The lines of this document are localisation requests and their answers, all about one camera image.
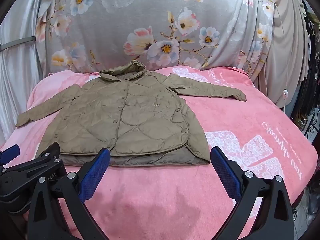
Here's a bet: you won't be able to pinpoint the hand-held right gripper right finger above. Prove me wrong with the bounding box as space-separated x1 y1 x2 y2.
211 146 296 240

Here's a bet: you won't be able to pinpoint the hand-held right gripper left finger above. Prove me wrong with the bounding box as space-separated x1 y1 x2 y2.
26 148 110 240

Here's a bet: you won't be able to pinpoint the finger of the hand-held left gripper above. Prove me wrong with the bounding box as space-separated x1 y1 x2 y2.
34 142 67 182
0 144 21 170

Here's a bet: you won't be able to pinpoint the olive quilted jacket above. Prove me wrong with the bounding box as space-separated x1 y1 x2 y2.
15 61 247 167

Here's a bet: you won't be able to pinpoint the dark hanging clothes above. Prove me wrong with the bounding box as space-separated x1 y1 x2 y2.
292 2 320 130

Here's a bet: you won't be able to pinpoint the pink printed blanket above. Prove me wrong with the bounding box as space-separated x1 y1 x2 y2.
0 65 319 240

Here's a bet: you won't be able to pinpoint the white curtain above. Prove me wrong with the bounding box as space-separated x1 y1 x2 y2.
0 0 50 143

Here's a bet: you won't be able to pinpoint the grey curtain tie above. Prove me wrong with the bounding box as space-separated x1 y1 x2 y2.
0 36 37 53

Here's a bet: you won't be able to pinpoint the beige hanging cloth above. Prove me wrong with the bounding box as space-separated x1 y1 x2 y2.
252 0 310 113

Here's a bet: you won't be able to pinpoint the grey floral sheet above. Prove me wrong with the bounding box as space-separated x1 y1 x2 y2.
35 0 275 74

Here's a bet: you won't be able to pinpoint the white cable with switch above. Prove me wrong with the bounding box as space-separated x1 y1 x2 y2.
272 1 289 113

